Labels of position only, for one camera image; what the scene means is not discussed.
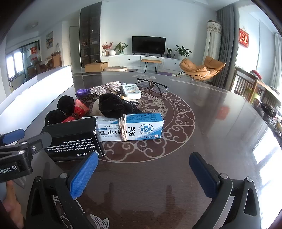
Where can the cluttered sideboard items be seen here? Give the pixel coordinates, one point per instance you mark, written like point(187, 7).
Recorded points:
point(268, 110)

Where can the round ceiling lamp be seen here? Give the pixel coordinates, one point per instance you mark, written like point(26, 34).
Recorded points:
point(32, 25)

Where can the dark wooden dining chair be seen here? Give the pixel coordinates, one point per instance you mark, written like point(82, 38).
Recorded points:
point(244, 84)

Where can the red flower arrangement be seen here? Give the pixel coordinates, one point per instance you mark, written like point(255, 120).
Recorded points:
point(106, 46)

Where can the person's left hand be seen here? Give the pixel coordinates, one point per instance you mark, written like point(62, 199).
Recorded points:
point(12, 202)

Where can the orange lounge chair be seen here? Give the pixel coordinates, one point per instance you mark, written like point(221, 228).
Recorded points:
point(198, 68)

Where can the wooden bench black legs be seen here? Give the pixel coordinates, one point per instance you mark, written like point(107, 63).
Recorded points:
point(151, 60)

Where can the brown patterned hair accessory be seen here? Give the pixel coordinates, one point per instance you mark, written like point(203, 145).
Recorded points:
point(113, 91)

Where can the red wall hanging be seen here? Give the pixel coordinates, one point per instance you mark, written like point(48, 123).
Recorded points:
point(244, 37)

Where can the large potted plant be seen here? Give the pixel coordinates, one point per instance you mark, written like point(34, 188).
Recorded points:
point(182, 51)

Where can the white door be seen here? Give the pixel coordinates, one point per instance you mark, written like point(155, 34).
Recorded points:
point(74, 46)

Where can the white sheer curtain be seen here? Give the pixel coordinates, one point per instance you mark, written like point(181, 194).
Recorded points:
point(276, 61)

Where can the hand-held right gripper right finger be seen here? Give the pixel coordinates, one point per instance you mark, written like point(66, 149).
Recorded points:
point(203, 176)

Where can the cardboard box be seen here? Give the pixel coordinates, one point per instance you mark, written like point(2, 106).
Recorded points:
point(94, 67)

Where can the purple bottle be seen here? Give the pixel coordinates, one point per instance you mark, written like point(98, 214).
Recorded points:
point(82, 92)

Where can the purple floor mat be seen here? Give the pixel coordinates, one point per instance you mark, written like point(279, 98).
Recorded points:
point(165, 73)

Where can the dark flat laptop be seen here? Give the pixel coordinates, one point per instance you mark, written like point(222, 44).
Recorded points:
point(131, 70)

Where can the framed wall painting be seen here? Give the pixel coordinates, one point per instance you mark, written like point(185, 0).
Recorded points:
point(49, 40)

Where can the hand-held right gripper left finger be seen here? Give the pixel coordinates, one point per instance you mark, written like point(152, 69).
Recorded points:
point(84, 174)

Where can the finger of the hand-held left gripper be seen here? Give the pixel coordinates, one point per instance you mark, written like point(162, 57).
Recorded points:
point(13, 136)
point(41, 139)

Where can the white round vase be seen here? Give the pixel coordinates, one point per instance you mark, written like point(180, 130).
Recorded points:
point(112, 52)

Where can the grey curtain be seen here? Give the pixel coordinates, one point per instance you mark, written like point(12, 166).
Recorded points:
point(227, 44)

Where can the black box white print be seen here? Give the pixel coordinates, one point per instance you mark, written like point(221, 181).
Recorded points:
point(72, 136)

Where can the white knit hat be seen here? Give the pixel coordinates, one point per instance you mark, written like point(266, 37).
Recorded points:
point(95, 109)

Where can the blue white medicine box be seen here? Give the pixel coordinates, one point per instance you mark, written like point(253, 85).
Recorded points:
point(143, 130)

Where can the sliding glass door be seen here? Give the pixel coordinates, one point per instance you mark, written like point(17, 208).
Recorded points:
point(30, 63)

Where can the white plastic bottle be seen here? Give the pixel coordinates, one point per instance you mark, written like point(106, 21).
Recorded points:
point(131, 91)

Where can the black fuzzy garment silver trim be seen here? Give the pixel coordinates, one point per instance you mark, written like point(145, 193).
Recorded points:
point(114, 106)

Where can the white television cabinet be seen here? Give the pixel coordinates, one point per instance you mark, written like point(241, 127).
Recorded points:
point(123, 60)

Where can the round wooden low table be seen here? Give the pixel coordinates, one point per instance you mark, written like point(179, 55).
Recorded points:
point(115, 69)

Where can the black frame glasses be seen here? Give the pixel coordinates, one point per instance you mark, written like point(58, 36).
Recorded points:
point(162, 87)

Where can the black flat television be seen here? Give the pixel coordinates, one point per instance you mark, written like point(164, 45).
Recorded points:
point(148, 45)

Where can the small potted plant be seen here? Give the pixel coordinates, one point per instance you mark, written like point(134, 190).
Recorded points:
point(169, 51)

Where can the white covered standing air conditioner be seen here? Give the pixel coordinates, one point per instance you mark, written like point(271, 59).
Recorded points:
point(212, 41)

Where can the dark glass display cabinet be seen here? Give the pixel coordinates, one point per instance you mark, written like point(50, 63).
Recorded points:
point(90, 37)

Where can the leafy potted plant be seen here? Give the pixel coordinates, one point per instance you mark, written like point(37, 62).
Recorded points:
point(120, 47)

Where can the dark patterned glass desktop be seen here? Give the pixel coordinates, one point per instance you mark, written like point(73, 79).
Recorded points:
point(198, 132)

